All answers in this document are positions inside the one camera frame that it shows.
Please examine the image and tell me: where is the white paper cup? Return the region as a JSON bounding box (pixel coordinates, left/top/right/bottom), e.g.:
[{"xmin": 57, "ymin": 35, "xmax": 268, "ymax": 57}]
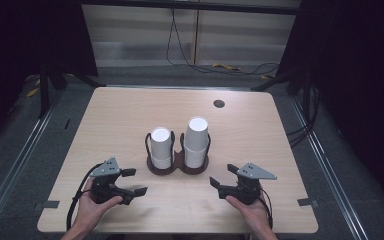
[{"xmin": 150, "ymin": 126, "xmax": 175, "ymax": 160}]

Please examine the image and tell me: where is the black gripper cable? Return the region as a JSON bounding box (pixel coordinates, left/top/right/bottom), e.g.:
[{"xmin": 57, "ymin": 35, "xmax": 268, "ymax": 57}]
[
  {"xmin": 257, "ymin": 187, "xmax": 275, "ymax": 230},
  {"xmin": 65, "ymin": 162, "xmax": 104, "ymax": 232}
]

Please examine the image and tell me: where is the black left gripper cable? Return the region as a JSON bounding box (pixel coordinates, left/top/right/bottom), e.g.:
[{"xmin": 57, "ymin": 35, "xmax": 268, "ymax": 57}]
[{"xmin": 65, "ymin": 162, "xmax": 104, "ymax": 232}]

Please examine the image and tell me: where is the person's left hand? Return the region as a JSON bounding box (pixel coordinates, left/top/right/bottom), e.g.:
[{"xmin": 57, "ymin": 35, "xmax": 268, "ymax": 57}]
[{"xmin": 72, "ymin": 187, "xmax": 124, "ymax": 235}]

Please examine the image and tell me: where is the dark curtain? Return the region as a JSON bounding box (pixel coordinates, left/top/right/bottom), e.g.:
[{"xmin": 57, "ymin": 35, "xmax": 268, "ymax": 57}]
[
  {"xmin": 275, "ymin": 0, "xmax": 384, "ymax": 214},
  {"xmin": 0, "ymin": 0, "xmax": 98, "ymax": 149}
]

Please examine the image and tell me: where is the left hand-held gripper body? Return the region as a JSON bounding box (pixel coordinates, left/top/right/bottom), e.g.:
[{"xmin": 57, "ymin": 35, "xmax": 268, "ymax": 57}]
[{"xmin": 89, "ymin": 157, "xmax": 129, "ymax": 204}]

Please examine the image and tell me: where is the black hanging wall cable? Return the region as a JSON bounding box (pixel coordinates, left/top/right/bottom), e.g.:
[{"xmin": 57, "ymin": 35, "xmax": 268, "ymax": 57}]
[{"xmin": 165, "ymin": 8, "xmax": 281, "ymax": 77}]

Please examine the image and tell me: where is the person's right hand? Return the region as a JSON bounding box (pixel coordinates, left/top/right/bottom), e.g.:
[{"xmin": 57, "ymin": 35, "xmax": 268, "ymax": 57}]
[{"xmin": 225, "ymin": 195, "xmax": 272, "ymax": 232}]

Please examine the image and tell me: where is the dark brown double cup holder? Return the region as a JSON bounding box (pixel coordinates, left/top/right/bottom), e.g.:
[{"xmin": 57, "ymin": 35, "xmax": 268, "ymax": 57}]
[{"xmin": 144, "ymin": 130, "xmax": 212, "ymax": 176}]

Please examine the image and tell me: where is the bundle of black cables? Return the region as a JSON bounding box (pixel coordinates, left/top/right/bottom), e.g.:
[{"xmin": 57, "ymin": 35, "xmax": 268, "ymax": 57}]
[{"xmin": 285, "ymin": 83, "xmax": 322, "ymax": 148}]

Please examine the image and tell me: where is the tall stack of white cups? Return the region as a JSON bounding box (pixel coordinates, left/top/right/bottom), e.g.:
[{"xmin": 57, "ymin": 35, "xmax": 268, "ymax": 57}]
[{"xmin": 183, "ymin": 116, "xmax": 211, "ymax": 170}]

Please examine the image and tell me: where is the black overhead beam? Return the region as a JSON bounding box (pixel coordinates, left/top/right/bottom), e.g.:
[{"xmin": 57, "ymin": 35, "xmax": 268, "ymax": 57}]
[{"xmin": 79, "ymin": 0, "xmax": 302, "ymax": 16}]

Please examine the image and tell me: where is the metal floor rail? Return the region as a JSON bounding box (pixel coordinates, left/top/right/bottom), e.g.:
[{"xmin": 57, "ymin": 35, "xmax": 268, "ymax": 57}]
[
  {"xmin": 289, "ymin": 96, "xmax": 370, "ymax": 240},
  {"xmin": 0, "ymin": 94, "xmax": 66, "ymax": 236}
]

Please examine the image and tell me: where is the black metal stand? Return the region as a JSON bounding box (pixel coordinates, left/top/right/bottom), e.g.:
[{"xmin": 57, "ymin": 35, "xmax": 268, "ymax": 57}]
[{"xmin": 38, "ymin": 59, "xmax": 106, "ymax": 119}]

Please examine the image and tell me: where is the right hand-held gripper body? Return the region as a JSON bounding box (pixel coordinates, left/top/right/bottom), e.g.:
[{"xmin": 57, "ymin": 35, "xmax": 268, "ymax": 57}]
[{"xmin": 228, "ymin": 162, "xmax": 278, "ymax": 205}]

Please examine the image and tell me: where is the grey tape strip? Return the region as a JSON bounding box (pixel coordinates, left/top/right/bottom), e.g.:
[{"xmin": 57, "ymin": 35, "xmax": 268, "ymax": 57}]
[
  {"xmin": 42, "ymin": 200, "xmax": 61, "ymax": 210},
  {"xmin": 296, "ymin": 197, "xmax": 319, "ymax": 207}
]

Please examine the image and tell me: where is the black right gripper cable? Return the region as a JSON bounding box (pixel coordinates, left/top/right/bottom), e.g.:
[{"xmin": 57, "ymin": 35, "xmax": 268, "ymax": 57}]
[{"xmin": 257, "ymin": 187, "xmax": 275, "ymax": 230}]

